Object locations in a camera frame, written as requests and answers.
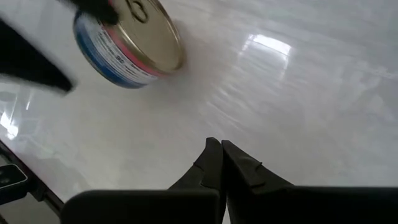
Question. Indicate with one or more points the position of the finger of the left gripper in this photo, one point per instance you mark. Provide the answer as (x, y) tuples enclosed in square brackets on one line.
[(93, 11), (25, 59)]

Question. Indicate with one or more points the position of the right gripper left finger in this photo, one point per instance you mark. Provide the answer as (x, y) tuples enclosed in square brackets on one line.
[(208, 174)]

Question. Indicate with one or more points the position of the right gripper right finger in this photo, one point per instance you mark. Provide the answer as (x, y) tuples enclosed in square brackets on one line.
[(248, 186)]

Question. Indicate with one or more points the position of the Wild Planet salmon can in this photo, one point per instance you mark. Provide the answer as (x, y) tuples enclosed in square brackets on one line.
[(146, 40)]

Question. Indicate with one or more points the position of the black metal clamp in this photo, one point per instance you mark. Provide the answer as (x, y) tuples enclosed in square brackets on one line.
[(12, 183)]

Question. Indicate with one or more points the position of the black metal table frame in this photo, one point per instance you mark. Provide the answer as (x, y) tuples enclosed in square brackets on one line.
[(49, 197)]

